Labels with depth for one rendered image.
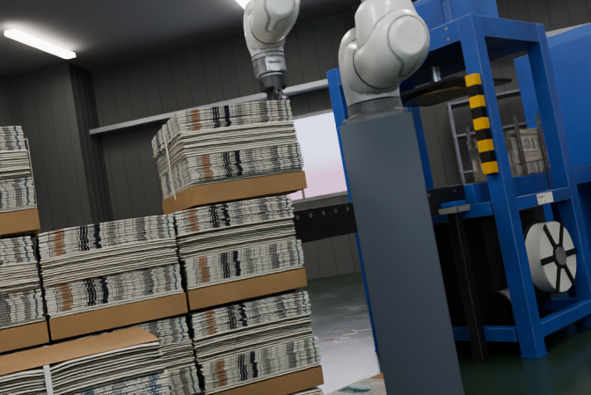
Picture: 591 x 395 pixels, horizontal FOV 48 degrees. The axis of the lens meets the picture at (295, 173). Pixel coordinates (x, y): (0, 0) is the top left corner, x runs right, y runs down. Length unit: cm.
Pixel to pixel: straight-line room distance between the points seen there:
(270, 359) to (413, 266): 48
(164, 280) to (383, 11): 83
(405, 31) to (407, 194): 44
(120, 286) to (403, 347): 78
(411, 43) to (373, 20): 12
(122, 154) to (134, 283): 792
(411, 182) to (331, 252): 674
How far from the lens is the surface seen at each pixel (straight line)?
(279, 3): 164
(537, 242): 335
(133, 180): 929
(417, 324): 183
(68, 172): 907
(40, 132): 931
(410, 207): 180
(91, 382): 120
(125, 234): 149
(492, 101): 312
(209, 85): 900
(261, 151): 159
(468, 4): 353
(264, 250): 156
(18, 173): 148
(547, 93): 363
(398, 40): 165
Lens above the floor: 76
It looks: 4 degrees up
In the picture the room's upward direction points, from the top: 10 degrees counter-clockwise
